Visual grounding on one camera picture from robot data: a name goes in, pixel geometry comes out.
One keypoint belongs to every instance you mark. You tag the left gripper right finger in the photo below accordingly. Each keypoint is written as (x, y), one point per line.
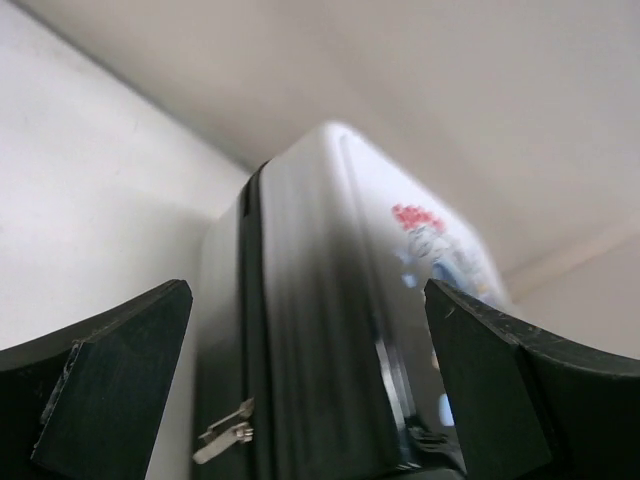
(530, 404)

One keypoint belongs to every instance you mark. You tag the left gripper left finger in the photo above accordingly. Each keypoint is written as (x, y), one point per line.
(86, 401)

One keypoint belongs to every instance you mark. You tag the black space-print suitcase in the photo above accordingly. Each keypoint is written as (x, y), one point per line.
(314, 357)

